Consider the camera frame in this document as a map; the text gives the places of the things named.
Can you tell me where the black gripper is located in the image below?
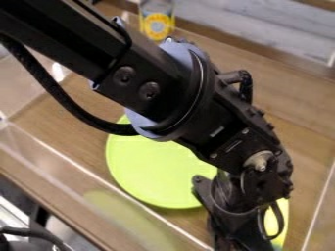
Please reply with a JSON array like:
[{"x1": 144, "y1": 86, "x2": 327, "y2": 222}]
[{"x1": 192, "y1": 176, "x2": 284, "y2": 251}]

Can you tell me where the clear acrylic enclosure wall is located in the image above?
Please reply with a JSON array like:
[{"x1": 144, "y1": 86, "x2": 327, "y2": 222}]
[{"x1": 0, "y1": 117, "x2": 213, "y2": 251}]

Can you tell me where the green round plate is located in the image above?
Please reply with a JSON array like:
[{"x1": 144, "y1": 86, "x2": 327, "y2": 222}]
[{"x1": 104, "y1": 114, "x2": 219, "y2": 210}]

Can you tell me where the yellow green banana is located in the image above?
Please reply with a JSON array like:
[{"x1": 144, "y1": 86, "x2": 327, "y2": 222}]
[{"x1": 264, "y1": 198, "x2": 289, "y2": 251}]

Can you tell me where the yellow labelled tin can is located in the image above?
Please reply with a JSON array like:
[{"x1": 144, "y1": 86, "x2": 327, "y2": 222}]
[{"x1": 138, "y1": 0, "x2": 174, "y2": 41}]

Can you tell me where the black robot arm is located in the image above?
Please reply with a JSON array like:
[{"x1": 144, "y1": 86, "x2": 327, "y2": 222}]
[{"x1": 0, "y1": 0, "x2": 293, "y2": 251}]

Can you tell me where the black cable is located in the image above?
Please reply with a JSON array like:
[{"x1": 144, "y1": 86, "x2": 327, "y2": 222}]
[{"x1": 0, "y1": 33, "x2": 140, "y2": 137}]

